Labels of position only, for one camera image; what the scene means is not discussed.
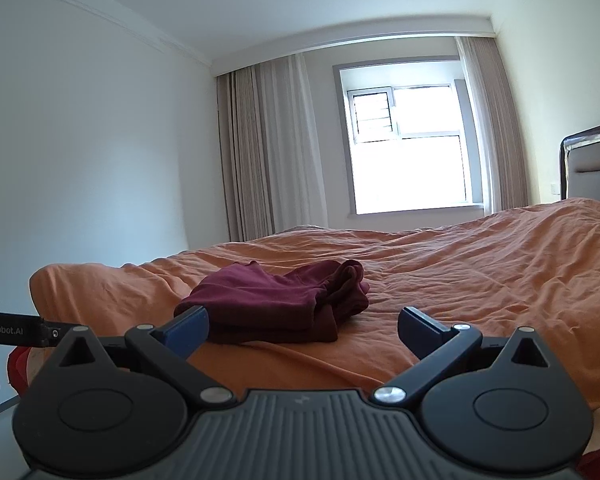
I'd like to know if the beige curtain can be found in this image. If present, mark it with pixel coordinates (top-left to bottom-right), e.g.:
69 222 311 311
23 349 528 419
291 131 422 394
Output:
216 67 277 243
469 35 534 211

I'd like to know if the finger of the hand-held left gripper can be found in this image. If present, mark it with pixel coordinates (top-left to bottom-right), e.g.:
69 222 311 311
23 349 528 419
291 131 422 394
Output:
40 323 81 349

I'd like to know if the orange duvet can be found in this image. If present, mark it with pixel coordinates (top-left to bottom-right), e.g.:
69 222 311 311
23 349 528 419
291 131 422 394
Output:
29 197 600 411

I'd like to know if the maroon long-sleeve shirt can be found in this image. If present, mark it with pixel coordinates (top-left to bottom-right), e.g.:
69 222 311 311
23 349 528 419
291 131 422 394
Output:
174 259 371 346

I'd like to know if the window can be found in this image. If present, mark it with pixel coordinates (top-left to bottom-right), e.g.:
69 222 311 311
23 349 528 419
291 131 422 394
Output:
332 55 487 218

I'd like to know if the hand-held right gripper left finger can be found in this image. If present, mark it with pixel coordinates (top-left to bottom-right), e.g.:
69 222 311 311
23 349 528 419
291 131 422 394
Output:
55 304 236 407

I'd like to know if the red bed sheet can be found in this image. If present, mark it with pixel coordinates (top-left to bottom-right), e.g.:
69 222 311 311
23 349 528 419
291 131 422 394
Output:
6 346 48 397

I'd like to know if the sheer white curtain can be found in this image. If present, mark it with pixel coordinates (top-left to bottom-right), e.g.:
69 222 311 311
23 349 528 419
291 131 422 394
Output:
455 37 501 215
256 52 329 235

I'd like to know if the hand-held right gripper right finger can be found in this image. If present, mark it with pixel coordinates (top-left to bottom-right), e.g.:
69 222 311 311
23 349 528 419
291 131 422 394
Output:
372 304 556 407

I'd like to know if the padded headboard with wooden frame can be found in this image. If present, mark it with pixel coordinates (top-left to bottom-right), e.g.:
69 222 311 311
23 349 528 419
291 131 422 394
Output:
559 120 600 202

